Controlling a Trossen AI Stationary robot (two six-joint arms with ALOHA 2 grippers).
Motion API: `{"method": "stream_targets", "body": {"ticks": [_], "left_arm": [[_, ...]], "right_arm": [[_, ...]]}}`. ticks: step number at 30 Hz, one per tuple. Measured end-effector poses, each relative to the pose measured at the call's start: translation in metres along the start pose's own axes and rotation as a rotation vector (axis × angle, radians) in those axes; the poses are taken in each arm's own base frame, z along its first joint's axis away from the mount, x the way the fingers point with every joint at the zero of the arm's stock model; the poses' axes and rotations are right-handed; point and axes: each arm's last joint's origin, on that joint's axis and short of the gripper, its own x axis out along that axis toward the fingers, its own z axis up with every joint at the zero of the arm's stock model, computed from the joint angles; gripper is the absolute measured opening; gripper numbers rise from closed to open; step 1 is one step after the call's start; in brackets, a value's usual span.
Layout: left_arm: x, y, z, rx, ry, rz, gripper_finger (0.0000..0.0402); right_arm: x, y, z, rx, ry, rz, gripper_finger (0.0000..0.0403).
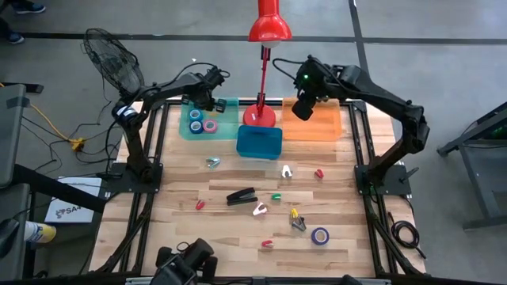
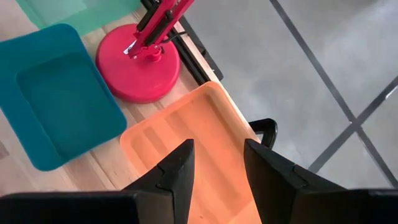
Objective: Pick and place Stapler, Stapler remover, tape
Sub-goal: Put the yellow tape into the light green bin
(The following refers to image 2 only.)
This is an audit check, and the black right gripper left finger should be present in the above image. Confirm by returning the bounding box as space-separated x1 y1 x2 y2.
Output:
123 139 196 224

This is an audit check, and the black aluminium table frame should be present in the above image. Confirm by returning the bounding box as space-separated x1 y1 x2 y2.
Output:
141 0 224 85

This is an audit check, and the translucent aqua plastic tray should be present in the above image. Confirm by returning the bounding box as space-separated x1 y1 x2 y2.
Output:
15 0 142 37

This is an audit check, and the blue plastic bin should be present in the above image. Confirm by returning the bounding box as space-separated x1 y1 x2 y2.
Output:
0 24 127 172

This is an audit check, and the red desk lamp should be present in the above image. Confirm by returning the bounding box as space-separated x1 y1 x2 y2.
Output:
95 0 195 104

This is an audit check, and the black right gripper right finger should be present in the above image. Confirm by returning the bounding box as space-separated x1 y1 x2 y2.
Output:
244 139 346 224

